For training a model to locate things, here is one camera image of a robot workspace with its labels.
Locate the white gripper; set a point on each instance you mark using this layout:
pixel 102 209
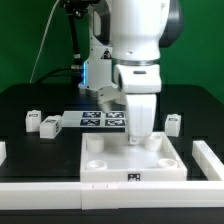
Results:
pixel 140 112

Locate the white square tabletop part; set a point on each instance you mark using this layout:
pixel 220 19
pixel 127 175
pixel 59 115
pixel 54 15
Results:
pixel 109 157

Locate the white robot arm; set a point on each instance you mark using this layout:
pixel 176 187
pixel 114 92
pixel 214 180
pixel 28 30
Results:
pixel 126 32

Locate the white plate with tags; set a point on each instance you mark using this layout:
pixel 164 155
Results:
pixel 113 119

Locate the white left fence block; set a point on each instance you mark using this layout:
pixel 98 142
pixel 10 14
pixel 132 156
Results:
pixel 3 154

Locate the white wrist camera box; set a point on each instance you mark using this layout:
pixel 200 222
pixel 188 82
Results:
pixel 138 79

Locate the white right fence rail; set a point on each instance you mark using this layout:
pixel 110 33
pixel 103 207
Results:
pixel 208 162

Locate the white fence rail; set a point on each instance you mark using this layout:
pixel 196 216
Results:
pixel 75 195
pixel 208 162

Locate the white front fence rail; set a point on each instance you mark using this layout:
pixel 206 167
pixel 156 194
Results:
pixel 75 195

